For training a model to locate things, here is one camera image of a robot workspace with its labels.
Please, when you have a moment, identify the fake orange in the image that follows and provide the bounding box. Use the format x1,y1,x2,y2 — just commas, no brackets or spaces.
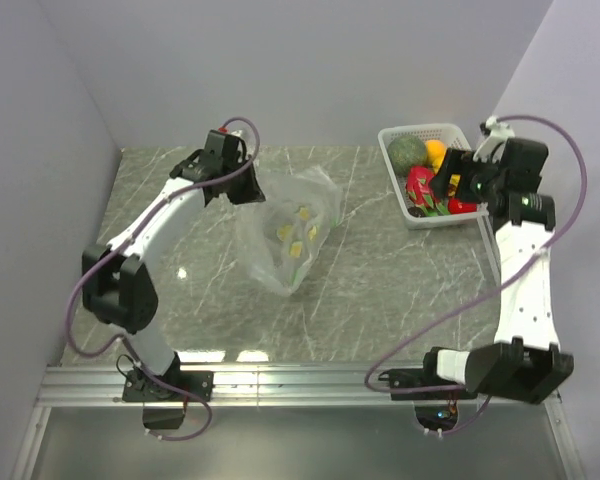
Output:
425,139,447,171

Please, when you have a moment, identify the bright red fake apple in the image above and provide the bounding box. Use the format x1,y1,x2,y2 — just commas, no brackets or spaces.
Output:
447,198,479,215

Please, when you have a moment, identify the pink fake dragon fruit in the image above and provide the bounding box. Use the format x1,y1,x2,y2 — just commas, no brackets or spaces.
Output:
405,166,450,217

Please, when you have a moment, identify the clear plastic bag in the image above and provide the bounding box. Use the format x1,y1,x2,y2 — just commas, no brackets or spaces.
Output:
235,166,343,296

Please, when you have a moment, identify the dark fake mangosteen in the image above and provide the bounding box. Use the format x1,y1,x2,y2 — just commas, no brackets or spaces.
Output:
408,207,426,218

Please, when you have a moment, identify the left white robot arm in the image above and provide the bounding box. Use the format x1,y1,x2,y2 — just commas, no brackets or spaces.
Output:
79,127,265,402

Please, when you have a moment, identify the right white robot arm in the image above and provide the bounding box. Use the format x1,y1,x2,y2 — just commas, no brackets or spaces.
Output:
420,138,574,405

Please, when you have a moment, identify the green fake melon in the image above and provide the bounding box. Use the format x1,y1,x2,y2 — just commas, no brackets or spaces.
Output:
387,135,427,170

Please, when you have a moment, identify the white plastic basket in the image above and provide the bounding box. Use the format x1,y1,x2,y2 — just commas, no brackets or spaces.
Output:
377,123,486,230

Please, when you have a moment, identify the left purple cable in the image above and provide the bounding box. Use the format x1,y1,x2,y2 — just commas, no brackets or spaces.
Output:
66,116,261,443

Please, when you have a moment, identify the purple cable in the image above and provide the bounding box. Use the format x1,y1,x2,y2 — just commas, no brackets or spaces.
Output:
66,116,261,443
363,114,589,437

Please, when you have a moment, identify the aluminium rail frame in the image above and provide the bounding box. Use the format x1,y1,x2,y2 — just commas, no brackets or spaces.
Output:
9,219,586,480

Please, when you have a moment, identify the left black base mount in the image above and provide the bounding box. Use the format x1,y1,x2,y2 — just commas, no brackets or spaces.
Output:
121,368,214,431

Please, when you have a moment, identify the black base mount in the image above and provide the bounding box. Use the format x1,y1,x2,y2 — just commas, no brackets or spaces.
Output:
379,368,478,437
121,368,214,431

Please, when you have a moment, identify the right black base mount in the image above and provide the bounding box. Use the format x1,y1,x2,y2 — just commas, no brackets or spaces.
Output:
379,368,478,437

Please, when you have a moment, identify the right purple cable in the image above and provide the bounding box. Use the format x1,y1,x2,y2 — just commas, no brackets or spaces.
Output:
363,114,589,437

